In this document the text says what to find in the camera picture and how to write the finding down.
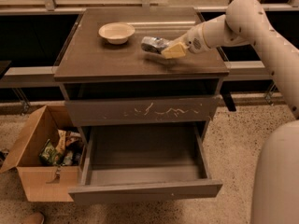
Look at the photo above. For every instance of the green snack bag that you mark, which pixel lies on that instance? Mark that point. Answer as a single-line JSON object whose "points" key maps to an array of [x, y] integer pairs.
{"points": [[50, 155]]}

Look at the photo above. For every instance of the brown shoe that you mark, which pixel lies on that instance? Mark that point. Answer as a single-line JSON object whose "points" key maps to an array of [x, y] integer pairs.
{"points": [[35, 218]]}

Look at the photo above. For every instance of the open cardboard box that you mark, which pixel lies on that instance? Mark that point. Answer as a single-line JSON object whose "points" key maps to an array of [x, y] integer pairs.
{"points": [[42, 183]]}

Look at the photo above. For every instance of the scratched grey top drawer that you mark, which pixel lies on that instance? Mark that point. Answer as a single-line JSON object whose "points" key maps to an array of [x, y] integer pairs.
{"points": [[141, 111]]}

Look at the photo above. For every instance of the tan snack bag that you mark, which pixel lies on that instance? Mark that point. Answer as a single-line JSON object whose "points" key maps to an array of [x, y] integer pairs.
{"points": [[66, 139]]}

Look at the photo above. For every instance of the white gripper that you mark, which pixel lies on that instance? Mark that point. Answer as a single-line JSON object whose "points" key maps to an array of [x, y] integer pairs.
{"points": [[193, 41]]}

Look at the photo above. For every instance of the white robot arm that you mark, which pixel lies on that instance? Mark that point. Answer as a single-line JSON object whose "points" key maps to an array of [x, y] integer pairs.
{"points": [[245, 21]]}

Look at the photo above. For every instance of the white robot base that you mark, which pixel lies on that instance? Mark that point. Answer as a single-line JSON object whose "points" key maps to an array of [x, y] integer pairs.
{"points": [[275, 198]]}

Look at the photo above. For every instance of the metal window rail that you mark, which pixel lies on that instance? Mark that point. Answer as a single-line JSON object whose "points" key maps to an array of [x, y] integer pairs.
{"points": [[43, 76]]}

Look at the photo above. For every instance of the grey drawer cabinet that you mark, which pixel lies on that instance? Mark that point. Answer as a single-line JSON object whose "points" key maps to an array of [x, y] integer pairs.
{"points": [[93, 69]]}

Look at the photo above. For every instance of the silver redbull can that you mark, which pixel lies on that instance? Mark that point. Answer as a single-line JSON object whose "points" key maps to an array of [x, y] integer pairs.
{"points": [[154, 44]]}

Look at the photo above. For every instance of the white paper bowl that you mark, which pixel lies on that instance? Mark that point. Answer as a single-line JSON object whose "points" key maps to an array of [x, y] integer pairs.
{"points": [[116, 33]]}

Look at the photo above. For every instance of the open grey middle drawer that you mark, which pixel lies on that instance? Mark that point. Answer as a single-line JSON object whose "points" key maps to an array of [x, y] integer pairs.
{"points": [[145, 162]]}

